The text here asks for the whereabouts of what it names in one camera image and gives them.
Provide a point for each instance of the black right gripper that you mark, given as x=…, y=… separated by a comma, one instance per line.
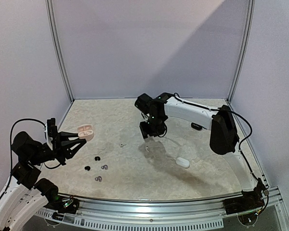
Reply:
x=149, y=129

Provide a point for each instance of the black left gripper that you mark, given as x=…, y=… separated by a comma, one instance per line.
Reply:
x=59, y=151

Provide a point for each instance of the round white pink case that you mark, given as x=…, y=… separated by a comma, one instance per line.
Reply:
x=83, y=128

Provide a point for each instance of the white oval charging case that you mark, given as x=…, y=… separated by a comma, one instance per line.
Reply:
x=182, y=162

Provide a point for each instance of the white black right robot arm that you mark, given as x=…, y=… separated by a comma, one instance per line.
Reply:
x=224, y=138

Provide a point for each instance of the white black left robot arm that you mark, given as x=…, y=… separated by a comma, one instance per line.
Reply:
x=25, y=193

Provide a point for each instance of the black oval charging case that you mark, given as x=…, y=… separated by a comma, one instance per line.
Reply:
x=196, y=126

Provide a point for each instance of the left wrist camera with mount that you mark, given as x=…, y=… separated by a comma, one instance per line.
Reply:
x=50, y=130

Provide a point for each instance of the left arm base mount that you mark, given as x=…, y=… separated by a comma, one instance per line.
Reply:
x=64, y=205

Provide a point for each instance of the aluminium front rail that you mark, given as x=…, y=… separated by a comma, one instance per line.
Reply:
x=149, y=211

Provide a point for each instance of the white slotted cable duct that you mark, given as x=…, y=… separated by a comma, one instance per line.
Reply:
x=98, y=222

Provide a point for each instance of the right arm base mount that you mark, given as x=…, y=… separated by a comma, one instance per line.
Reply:
x=248, y=201

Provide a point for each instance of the aluminium left frame post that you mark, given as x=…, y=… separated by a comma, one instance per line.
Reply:
x=58, y=50

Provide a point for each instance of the aluminium corner frame post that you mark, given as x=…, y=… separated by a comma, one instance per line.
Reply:
x=243, y=49

